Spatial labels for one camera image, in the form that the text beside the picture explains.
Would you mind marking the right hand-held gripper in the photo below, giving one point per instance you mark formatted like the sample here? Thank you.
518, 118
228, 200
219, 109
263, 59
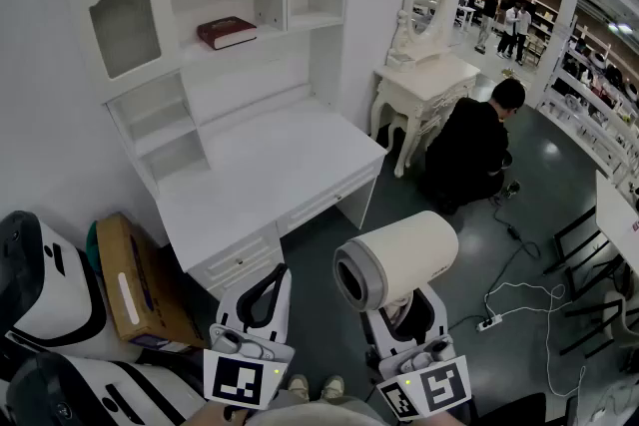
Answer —
439, 389

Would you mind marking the person's right shoe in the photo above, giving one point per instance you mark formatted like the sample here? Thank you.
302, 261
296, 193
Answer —
333, 388

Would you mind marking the green object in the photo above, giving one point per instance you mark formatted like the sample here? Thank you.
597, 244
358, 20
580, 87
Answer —
92, 247

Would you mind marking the person's left forearm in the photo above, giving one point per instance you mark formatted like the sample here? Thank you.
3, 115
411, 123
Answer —
209, 415

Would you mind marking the cream carved vanity table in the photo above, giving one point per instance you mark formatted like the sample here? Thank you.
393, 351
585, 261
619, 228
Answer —
424, 82

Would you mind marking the person's grey clothing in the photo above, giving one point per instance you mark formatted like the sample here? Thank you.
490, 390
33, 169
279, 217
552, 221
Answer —
314, 414

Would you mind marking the brown cardboard box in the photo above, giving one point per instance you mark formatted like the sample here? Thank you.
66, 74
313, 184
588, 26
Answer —
145, 284

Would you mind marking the white table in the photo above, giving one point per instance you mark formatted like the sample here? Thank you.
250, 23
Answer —
616, 214

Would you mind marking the black metal frame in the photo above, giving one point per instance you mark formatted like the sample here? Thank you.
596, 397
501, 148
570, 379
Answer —
584, 284

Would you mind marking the white storage shelves with goods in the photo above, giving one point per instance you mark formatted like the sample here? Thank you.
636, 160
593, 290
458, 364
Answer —
589, 115

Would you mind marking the black power adapter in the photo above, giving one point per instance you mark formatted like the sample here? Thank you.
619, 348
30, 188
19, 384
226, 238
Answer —
514, 232

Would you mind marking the white power strip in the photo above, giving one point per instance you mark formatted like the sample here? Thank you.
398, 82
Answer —
489, 323

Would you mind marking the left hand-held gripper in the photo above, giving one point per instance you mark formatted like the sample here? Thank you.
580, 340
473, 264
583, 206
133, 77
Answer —
234, 379

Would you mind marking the cream hair dryer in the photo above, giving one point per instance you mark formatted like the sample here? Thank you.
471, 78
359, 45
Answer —
409, 244

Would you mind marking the oval cream vanity mirror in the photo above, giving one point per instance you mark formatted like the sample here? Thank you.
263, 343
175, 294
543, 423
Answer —
417, 42

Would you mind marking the person's shoe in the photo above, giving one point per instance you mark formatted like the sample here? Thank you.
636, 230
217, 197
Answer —
298, 388
333, 388

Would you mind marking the white and black appliance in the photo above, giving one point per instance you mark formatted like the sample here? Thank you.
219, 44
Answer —
45, 284
100, 394

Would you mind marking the white desk with hutch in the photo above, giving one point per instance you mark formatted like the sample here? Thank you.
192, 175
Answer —
274, 164

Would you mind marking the person's left shoe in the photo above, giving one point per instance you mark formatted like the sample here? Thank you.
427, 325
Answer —
298, 388

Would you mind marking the dark red book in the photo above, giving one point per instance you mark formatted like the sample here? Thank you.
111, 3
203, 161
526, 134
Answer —
227, 32

